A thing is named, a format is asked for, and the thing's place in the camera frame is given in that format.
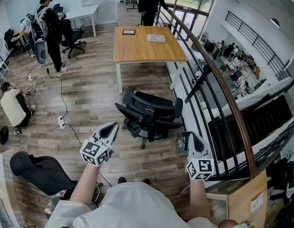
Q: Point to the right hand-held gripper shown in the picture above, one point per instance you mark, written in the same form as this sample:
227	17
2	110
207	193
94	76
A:
200	168

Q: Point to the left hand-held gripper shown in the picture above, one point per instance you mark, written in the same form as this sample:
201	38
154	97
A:
95	153

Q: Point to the black mesh office chair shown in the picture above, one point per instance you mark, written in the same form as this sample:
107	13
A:
156	108

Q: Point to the person's right forearm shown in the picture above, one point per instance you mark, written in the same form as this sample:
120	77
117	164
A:
199	198

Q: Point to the person's left forearm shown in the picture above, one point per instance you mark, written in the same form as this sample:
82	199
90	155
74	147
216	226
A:
86	184

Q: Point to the black padded chair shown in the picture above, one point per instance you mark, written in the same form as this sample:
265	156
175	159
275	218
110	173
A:
42	174

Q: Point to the black swivel chair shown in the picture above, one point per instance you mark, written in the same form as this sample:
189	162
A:
73	38

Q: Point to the person's left black shoe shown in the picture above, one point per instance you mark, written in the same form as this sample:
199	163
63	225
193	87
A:
122	180

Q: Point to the person's black shoe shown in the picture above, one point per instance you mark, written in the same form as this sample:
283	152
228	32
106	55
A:
122	180
146	181

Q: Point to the wooden handrail black railing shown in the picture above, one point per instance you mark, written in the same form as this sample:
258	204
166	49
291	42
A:
232	103

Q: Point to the person's right black shoe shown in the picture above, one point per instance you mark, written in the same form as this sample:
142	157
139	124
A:
146	181

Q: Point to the wooden cabinet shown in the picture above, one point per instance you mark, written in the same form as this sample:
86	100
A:
241	198

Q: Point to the black staircase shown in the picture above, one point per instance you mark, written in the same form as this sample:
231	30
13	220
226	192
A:
263	122

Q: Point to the person's white shirt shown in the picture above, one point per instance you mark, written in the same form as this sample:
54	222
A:
137	208

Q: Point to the white paper label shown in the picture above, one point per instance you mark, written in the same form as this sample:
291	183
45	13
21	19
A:
257	202

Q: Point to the wooden table with white legs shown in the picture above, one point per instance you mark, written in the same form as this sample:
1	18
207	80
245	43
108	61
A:
142	46

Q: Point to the black round stool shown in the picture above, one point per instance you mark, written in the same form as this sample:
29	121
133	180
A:
3	134

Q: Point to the black framed tablet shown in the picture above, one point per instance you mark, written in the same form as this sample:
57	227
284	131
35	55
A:
129	32

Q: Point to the grey oval device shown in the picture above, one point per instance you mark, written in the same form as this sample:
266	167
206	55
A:
41	52

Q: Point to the white printed booklet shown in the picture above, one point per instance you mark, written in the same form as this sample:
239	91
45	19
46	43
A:
156	38

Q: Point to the white side desk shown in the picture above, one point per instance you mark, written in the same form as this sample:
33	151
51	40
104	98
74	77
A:
4	174

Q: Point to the grey laptop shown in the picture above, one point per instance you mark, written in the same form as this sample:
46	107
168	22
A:
2	212

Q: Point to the black wall railing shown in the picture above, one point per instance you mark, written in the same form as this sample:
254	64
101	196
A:
256	39

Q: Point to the yellow frame object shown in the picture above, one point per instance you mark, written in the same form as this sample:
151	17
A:
17	35

